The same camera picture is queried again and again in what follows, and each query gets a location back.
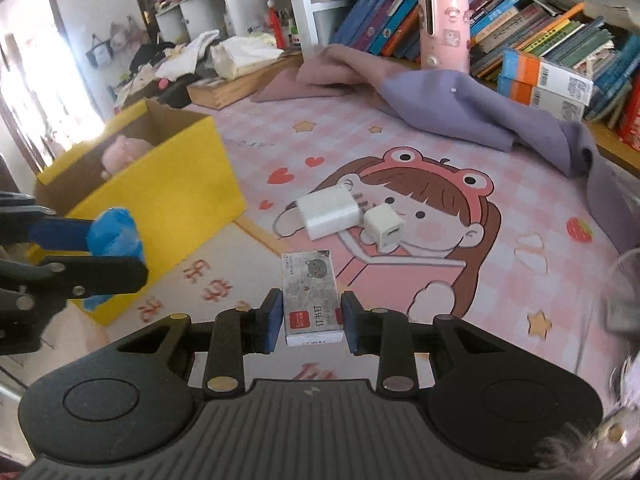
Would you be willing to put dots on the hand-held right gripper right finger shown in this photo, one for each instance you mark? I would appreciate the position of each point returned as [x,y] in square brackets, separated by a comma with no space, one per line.
[352,325]

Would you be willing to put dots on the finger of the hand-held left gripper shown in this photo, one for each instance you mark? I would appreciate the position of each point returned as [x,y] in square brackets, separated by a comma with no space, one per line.
[60,232]
[110,275]

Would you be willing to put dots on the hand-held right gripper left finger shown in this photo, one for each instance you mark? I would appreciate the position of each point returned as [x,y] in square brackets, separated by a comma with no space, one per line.
[270,325]

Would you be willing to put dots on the blue wrapper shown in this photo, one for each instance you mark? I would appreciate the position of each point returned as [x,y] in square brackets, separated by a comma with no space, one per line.
[112,235]

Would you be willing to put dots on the white staple box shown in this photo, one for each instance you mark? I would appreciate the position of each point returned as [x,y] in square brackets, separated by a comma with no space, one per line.
[312,290]

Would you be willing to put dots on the pink plush toy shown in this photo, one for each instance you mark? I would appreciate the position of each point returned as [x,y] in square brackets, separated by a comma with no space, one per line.
[125,152]

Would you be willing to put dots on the yellow cardboard box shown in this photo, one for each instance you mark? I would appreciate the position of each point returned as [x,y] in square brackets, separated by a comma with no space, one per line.
[190,185]

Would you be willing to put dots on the small white charger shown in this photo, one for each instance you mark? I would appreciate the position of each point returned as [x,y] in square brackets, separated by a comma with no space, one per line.
[382,227]

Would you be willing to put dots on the large white charger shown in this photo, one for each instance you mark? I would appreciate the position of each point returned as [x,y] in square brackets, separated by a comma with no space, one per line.
[327,215]

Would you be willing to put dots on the pink printed table mat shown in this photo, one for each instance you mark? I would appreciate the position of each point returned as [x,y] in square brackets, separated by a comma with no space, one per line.
[325,145]

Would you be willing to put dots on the black white tote bag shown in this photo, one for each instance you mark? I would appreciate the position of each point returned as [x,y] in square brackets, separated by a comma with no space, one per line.
[100,52]

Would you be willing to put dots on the pink backpack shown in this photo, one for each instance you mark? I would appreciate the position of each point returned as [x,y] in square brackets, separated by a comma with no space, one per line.
[125,35]

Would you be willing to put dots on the pile of clothes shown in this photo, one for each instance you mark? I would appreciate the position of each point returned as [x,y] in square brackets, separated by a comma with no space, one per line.
[190,55]

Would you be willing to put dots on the wooden box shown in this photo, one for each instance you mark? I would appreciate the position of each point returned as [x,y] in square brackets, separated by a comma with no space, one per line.
[235,87]

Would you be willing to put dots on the purple cloth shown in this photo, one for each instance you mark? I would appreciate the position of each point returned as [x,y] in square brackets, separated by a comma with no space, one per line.
[450,105]

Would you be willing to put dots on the fuzzy grey trim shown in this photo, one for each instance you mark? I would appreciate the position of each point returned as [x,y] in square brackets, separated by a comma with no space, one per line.
[565,445]

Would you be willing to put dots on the cream cloth bag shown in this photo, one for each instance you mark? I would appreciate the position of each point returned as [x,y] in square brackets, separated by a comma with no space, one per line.
[245,57]

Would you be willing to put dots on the orange blue carton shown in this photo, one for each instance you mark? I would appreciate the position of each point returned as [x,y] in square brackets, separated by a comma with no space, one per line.
[545,100]
[550,70]

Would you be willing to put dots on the red bottle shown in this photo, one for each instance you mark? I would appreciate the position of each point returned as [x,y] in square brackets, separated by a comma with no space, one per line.
[273,25]

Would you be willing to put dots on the row of colourful books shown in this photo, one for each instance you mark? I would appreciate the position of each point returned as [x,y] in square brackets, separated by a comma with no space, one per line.
[380,15]

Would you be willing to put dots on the pink cylinder device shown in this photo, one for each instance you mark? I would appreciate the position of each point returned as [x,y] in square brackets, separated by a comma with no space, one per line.
[445,25]

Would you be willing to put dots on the white bookshelf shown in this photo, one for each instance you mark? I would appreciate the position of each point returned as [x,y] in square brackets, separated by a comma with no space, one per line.
[300,5]

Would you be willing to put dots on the red book set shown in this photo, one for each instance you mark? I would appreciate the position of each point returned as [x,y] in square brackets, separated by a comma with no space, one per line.
[630,125]

